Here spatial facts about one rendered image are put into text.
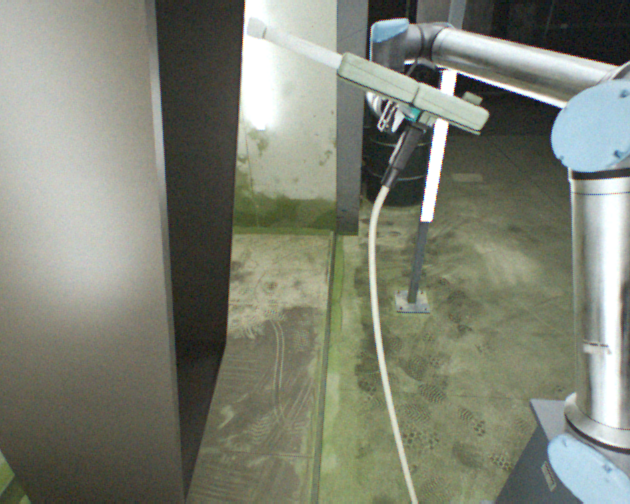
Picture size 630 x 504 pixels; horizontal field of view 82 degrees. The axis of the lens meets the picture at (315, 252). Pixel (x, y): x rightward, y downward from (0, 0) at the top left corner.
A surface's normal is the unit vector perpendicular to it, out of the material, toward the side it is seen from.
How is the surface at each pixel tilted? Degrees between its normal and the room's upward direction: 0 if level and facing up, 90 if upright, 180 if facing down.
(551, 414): 0
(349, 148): 90
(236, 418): 0
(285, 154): 90
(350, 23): 90
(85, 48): 90
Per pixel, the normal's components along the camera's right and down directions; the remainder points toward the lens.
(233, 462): -0.03, -0.83
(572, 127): -0.91, 0.15
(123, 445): 0.01, 0.55
